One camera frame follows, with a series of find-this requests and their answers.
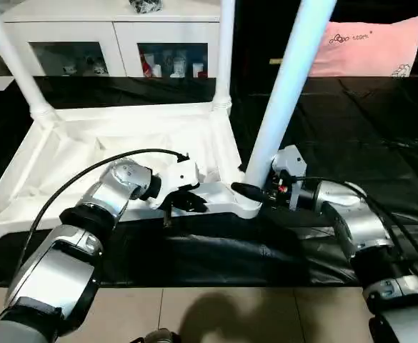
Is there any dark robot foot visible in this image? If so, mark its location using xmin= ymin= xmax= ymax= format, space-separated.
xmin=131 ymin=329 xmax=182 ymax=343

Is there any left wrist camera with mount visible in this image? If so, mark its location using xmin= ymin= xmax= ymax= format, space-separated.
xmin=155 ymin=159 xmax=202 ymax=209

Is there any black work mat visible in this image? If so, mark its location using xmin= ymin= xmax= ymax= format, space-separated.
xmin=0 ymin=71 xmax=418 ymax=288

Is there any dark ornament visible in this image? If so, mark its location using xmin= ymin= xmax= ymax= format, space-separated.
xmin=129 ymin=0 xmax=164 ymax=15

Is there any pink pillow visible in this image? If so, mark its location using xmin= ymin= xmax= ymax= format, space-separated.
xmin=307 ymin=16 xmax=418 ymax=78

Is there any white plastic table top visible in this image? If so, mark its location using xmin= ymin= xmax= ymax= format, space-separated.
xmin=0 ymin=100 xmax=264 ymax=245

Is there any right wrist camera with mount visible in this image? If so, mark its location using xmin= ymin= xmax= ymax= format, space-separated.
xmin=272 ymin=144 xmax=308 ymax=188

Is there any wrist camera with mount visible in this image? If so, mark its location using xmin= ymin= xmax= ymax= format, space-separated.
xmin=155 ymin=159 xmax=202 ymax=209
xmin=272 ymin=144 xmax=308 ymax=188

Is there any white plastic table leg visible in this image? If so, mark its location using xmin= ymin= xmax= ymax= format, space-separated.
xmin=243 ymin=0 xmax=338 ymax=192
xmin=212 ymin=0 xmax=237 ymax=112
xmin=0 ymin=0 xmax=58 ymax=126

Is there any black furniture with yellow label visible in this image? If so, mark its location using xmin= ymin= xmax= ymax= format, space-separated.
xmin=232 ymin=0 xmax=418 ymax=78

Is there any white cabinet with glass doors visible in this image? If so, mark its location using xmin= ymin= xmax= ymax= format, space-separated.
xmin=0 ymin=0 xmax=224 ymax=79

